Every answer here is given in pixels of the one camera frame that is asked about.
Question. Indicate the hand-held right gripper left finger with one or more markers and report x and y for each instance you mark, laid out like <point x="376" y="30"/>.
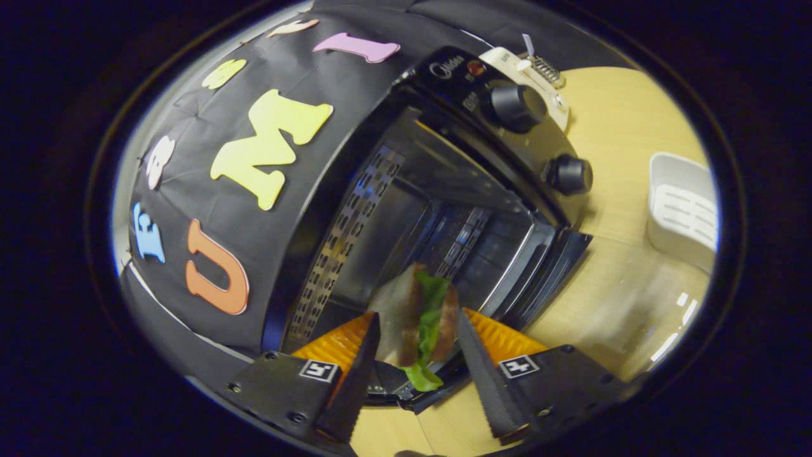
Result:
<point x="355" y="387"/>

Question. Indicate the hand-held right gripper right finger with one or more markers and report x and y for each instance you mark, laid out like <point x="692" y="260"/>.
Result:
<point x="485" y="381"/>

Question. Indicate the lettuce sandwich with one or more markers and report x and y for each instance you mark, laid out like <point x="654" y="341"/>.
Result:
<point x="419" y="311"/>

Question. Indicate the black electric oven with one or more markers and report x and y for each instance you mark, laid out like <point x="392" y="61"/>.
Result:
<point x="406" y="209"/>

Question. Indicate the small white tray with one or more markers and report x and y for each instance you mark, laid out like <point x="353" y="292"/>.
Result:
<point x="682" y="209"/>

